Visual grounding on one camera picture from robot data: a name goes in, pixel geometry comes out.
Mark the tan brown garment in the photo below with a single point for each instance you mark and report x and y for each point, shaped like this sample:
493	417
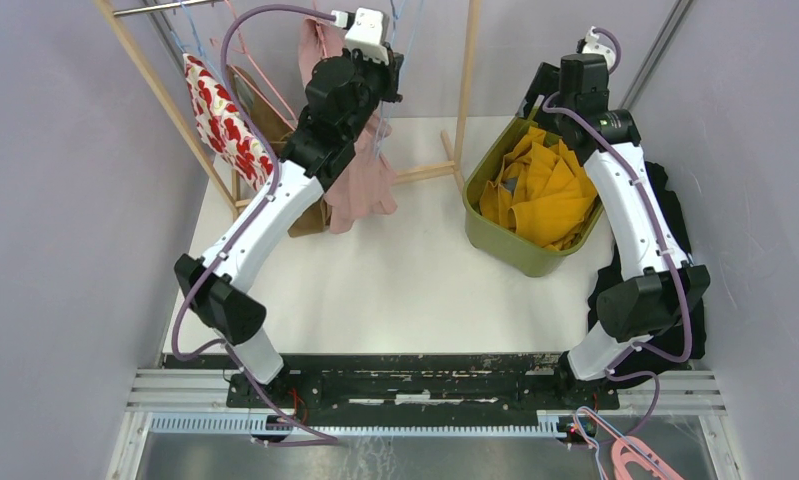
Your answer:
276	130

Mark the wooden clothes rack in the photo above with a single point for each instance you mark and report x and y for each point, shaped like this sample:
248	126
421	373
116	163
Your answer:
231	193

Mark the red white patterned garment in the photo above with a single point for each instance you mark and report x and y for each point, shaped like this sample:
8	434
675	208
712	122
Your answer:
221	126

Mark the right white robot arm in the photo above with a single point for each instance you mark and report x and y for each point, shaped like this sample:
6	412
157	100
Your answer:
650	310

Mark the olive green plastic basket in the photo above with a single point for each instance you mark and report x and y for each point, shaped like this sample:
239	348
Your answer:
502	244

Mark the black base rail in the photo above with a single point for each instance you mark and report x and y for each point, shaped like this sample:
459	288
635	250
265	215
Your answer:
428	390

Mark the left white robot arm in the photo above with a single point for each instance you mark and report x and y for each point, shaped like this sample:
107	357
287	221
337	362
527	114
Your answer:
216	284

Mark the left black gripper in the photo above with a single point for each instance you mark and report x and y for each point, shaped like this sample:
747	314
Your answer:
390	73

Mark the yellow jacket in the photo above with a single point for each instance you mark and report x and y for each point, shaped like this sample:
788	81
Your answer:
541	193

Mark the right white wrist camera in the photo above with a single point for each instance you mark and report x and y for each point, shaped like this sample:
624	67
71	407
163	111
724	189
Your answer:
601	41

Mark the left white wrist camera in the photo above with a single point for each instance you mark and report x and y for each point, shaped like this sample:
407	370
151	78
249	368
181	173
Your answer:
365	31

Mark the blue hanger far left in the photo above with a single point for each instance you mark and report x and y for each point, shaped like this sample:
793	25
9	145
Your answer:
192	43

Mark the pink hanger pile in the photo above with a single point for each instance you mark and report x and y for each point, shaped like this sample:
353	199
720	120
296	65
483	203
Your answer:
626	450

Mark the pink pleated skirt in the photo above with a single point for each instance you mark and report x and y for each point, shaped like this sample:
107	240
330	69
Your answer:
364	187

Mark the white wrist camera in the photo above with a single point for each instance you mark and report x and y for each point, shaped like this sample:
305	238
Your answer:
365	31
601	41

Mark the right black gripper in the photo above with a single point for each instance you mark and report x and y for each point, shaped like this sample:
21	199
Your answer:
546	82

